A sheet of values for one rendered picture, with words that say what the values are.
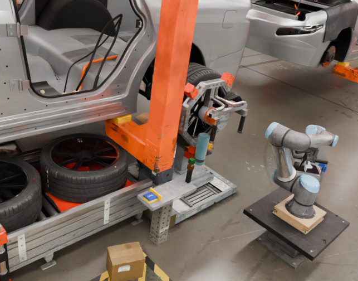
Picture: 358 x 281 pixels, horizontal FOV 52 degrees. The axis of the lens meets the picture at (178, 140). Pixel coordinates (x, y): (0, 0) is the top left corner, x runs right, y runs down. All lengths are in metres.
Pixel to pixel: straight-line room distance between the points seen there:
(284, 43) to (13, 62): 3.74
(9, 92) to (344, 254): 2.77
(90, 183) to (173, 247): 0.79
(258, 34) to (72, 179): 3.60
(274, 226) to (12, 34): 2.15
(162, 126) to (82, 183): 0.69
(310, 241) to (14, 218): 1.99
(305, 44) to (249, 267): 3.28
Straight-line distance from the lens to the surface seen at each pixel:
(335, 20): 5.43
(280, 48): 5.30
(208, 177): 3.41
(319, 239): 2.91
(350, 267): 3.30
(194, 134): 3.11
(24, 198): 2.48
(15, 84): 2.45
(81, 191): 2.70
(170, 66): 2.34
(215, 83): 2.84
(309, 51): 5.33
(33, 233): 2.46
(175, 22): 2.27
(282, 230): 2.84
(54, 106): 2.62
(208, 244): 2.97
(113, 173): 2.70
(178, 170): 3.28
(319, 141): 2.62
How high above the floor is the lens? 2.03
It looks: 29 degrees down
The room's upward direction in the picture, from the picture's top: 9 degrees clockwise
